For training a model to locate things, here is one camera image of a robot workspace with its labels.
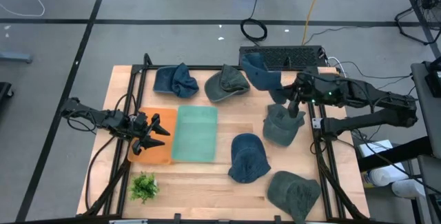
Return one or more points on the orange mat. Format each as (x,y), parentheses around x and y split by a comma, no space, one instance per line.
(155,156)

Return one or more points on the blue denim cap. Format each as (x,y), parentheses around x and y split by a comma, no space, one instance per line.
(248,162)
(262,76)
(179,82)

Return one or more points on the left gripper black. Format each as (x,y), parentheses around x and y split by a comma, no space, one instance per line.
(139,127)

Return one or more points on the black aluminium table frame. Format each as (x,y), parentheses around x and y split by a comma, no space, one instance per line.
(139,68)

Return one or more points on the green mat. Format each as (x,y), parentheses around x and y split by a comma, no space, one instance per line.
(194,134)

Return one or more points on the white paper towel roll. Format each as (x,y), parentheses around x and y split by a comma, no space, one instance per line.
(386,175)
(408,189)

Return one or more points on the black floor object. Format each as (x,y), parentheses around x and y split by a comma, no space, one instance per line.
(4,91)

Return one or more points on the black keyboard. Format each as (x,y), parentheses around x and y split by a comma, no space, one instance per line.
(296,56)

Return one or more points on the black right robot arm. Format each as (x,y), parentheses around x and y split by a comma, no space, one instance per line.
(379,96)

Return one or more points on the grey side table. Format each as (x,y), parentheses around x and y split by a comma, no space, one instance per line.
(425,113)

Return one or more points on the black shelf beam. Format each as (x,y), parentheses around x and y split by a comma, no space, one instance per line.
(396,153)

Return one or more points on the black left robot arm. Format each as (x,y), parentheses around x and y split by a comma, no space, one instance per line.
(103,119)

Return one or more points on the grey-green cap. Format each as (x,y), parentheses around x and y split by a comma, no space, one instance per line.
(224,86)
(279,131)
(293,193)

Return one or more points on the black device on side table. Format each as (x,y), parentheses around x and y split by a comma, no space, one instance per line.
(434,82)

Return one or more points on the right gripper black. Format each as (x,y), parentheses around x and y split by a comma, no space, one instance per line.
(305,89)

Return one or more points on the white box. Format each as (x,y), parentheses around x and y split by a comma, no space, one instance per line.
(373,148)

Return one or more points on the small green potted plant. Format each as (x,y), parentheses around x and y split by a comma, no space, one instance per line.
(143,186)

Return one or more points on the grey floor bar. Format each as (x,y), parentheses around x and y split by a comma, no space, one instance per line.
(15,57)

